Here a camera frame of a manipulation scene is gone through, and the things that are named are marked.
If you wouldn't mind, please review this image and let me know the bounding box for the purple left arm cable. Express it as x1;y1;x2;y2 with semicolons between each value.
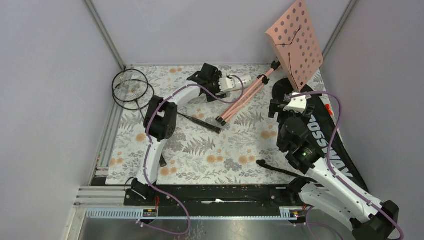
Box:
135;74;246;236

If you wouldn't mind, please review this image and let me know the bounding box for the pink music stand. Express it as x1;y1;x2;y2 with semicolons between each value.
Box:
216;0;324;126

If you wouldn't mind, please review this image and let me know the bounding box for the black racket bag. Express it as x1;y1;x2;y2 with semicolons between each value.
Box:
271;78;369;193

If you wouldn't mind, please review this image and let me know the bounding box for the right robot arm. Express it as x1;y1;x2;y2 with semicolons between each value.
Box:
268;96;399;240

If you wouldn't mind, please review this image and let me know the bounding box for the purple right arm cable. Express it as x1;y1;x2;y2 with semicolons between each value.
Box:
289;91;405;240

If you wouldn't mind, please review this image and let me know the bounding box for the black badminton racket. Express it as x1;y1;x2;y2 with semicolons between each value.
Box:
111;79;221;141
110;69;156;169

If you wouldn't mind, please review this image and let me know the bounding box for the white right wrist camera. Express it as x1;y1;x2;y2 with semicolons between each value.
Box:
283;92;308;114

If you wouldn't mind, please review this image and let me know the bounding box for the white shuttlecock tube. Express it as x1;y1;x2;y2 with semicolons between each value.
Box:
229;75;253;90

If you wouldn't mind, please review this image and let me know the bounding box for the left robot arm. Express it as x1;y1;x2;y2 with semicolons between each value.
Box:
135;63;223;187

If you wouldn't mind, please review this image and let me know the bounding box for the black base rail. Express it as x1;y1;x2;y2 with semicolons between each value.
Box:
123;183;304;219

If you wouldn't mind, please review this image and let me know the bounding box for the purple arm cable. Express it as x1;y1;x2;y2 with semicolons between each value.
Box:
289;91;405;240
135;74;246;236

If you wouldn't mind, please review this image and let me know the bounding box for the floral tablecloth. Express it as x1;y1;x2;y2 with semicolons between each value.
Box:
105;63;302;185

